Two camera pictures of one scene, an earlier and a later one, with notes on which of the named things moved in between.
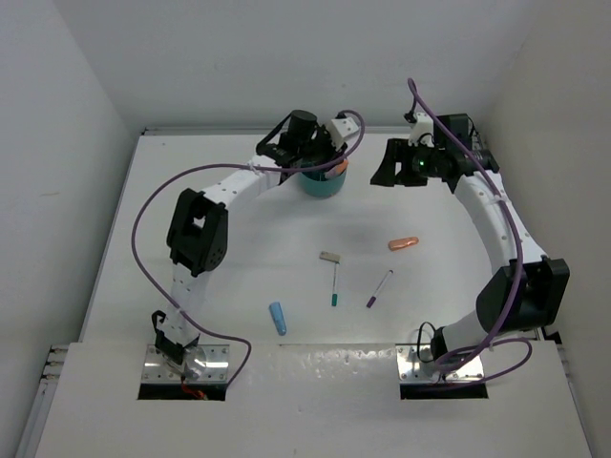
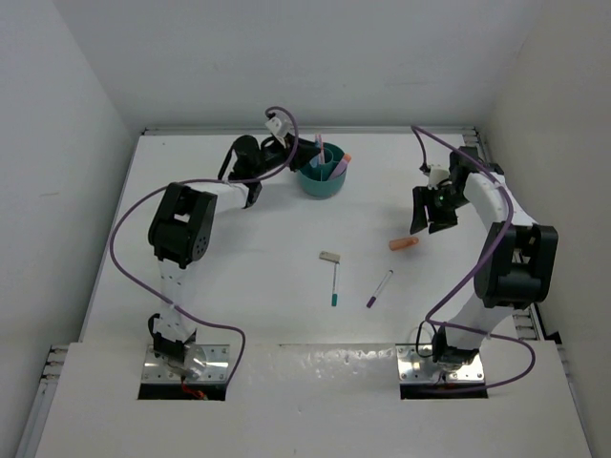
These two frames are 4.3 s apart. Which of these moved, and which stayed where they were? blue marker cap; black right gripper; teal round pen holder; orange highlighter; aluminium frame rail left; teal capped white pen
Moved: black right gripper; blue marker cap
Stayed: teal round pen holder; teal capped white pen; orange highlighter; aluminium frame rail left
